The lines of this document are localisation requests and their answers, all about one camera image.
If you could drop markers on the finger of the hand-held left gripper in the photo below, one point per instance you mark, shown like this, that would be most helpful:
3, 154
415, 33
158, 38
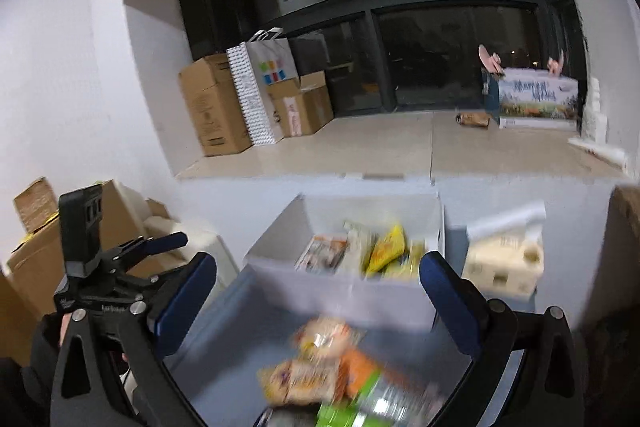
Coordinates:
162, 242

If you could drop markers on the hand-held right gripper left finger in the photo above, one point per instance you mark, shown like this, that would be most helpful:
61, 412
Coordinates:
184, 304

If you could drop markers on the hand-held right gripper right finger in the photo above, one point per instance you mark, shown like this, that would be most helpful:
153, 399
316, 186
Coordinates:
450, 302

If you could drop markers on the white storage box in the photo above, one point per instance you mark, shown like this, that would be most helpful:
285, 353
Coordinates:
390, 302

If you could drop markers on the orange snack packet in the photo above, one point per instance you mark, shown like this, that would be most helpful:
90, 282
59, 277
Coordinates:
367, 372

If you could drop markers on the round bread snack packet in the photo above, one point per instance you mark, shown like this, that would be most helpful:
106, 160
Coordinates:
327, 337

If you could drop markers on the beige biscuit snack packet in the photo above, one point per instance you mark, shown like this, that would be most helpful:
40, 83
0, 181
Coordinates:
300, 382

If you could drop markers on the person's left forearm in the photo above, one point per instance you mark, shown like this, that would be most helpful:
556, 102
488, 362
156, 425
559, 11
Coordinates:
25, 372

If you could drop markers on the large open cardboard box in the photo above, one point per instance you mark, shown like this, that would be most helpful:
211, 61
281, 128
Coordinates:
35, 257

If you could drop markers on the yellow green snack packet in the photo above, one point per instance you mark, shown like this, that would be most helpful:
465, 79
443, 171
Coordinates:
407, 264

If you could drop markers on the beige carton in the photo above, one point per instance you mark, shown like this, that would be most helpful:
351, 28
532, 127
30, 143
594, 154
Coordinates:
500, 264

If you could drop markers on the white paper roll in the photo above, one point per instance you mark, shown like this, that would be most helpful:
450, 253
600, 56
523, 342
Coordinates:
505, 219

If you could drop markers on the red and white snack packet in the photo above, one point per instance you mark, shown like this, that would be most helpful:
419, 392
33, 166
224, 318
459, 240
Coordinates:
322, 252

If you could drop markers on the tall cardboard box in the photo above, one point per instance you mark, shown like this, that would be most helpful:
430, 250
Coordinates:
212, 107

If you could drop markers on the white paper bag coloured squares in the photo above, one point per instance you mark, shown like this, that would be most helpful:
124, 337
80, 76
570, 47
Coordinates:
265, 92

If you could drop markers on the small brown packet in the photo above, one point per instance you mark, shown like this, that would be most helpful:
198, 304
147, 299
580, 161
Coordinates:
472, 120

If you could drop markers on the cardboard box with label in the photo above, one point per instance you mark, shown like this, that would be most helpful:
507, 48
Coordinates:
300, 107

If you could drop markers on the flower printed box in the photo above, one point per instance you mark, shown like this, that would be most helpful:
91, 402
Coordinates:
537, 99

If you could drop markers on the pink slipper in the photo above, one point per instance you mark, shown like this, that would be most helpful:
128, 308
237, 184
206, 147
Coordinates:
490, 59
555, 64

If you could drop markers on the dark glass window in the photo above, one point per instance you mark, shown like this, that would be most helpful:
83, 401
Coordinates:
400, 7

